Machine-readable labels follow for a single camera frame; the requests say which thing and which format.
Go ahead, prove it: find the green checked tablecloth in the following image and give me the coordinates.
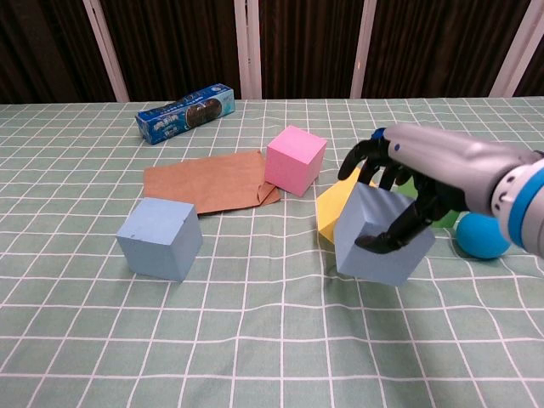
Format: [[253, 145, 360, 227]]
[[0, 97, 544, 408]]

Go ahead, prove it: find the notched light blue foam cube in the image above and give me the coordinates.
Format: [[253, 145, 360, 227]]
[[116, 196, 204, 282]]

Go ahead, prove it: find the yellow foam cube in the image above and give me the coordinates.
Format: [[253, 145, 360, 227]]
[[315, 167, 377, 246]]

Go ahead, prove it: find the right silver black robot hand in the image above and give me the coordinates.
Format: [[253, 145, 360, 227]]
[[337, 124, 532, 255]]

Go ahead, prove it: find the brown paper bag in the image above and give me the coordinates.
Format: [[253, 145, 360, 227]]
[[143, 150, 282, 216]]

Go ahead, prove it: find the white metal frame post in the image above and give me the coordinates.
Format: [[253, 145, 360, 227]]
[[82, 0, 131, 103], [349, 0, 378, 99], [233, 0, 264, 100], [489, 0, 544, 98]]

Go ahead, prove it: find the blue cookie box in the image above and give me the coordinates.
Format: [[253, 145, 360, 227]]
[[134, 82, 236, 146]]

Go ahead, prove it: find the dark pleated curtain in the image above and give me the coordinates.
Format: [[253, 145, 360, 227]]
[[0, 0, 544, 105]]

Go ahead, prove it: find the green foam cube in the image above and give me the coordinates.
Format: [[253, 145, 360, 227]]
[[397, 176, 460, 230]]

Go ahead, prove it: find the pink foam cube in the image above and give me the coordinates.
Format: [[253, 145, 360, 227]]
[[263, 125, 328, 198]]

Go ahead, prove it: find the blue ball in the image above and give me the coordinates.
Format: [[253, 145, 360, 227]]
[[456, 212, 511, 260]]

